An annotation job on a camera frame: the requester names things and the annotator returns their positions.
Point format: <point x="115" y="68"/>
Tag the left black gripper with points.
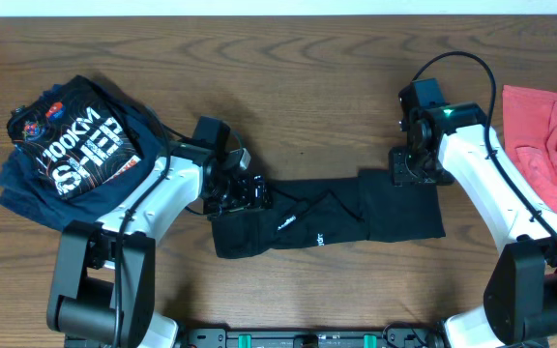
<point x="252" y="191"/>

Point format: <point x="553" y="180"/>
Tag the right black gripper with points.
<point x="399" y="172"/>

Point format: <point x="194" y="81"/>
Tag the black t-shirt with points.
<point x="323" y="212"/>

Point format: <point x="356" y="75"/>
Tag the red t-shirt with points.
<point x="530" y="133"/>

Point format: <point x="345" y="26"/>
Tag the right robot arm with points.
<point x="449" y="143"/>

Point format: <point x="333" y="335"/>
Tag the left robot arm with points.
<point x="103" y="287"/>

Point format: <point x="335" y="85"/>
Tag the black printed folded shirt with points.
<point x="74" y="138"/>

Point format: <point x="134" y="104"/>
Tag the navy blue folded shirt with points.
<point x="25" y="194"/>

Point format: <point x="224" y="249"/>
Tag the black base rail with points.
<point x="394" y="336"/>

